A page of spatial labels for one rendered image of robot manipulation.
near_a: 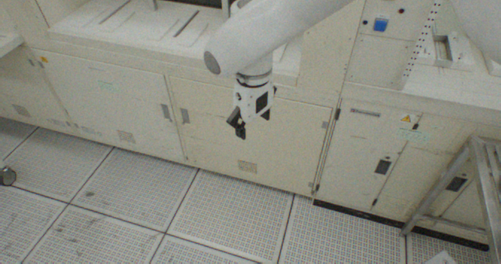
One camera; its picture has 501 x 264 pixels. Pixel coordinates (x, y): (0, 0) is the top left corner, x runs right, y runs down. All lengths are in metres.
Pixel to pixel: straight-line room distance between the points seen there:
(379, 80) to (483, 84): 0.38
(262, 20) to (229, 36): 0.06
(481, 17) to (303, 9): 0.24
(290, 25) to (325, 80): 0.72
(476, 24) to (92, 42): 1.47
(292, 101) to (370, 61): 0.34
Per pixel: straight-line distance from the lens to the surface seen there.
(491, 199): 1.20
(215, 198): 1.87
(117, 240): 1.88
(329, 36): 1.12
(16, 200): 2.28
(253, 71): 0.65
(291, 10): 0.51
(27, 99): 2.33
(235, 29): 0.52
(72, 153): 2.35
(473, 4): 0.36
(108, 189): 2.07
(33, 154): 2.48
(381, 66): 1.18
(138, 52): 1.49
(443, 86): 1.34
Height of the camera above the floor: 1.59
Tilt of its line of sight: 46 degrees down
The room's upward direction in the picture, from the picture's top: straight up
